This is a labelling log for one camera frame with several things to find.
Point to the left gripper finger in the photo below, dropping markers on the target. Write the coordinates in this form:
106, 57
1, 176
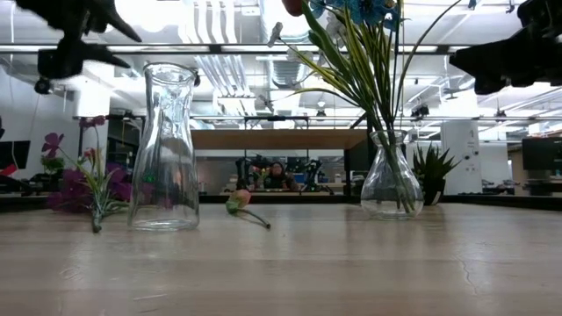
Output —
116, 24
103, 55

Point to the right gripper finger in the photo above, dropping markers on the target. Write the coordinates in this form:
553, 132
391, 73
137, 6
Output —
505, 55

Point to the tall glass carafe vase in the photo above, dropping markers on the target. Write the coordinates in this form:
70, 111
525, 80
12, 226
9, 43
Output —
164, 145

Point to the purple artificial flower spray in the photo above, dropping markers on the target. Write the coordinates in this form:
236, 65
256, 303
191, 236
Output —
74, 193

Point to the red artificial tulip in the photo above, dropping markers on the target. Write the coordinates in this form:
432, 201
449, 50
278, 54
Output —
292, 6

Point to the round glass bulb vase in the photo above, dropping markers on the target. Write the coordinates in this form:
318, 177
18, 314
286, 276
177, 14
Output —
377, 193

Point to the pink artificial tulip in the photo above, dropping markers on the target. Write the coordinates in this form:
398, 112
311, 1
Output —
240, 197

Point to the background black robot arm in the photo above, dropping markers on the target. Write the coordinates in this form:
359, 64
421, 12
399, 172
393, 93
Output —
246, 173
314, 173

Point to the wooden shelf black legs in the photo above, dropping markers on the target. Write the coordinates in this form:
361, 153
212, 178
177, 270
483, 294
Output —
272, 139

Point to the pink flower bouquet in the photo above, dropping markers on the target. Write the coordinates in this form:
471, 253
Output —
90, 153

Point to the black computer monitor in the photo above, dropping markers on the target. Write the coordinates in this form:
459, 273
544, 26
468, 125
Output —
15, 153
542, 153

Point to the small leafy potted plant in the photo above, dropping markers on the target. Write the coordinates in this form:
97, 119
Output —
52, 163

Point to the green potted succulent plant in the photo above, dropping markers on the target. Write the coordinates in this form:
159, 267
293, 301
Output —
432, 171

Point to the red strip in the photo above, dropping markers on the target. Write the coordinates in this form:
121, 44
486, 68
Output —
9, 170

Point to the person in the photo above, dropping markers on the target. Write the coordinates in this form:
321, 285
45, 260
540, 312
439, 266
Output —
277, 177

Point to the black ceiling-mounted camera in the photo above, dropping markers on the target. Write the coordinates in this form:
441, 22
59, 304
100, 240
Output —
420, 110
196, 79
42, 85

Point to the black aluminium rig frame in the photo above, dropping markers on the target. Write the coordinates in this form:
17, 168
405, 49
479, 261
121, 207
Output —
215, 48

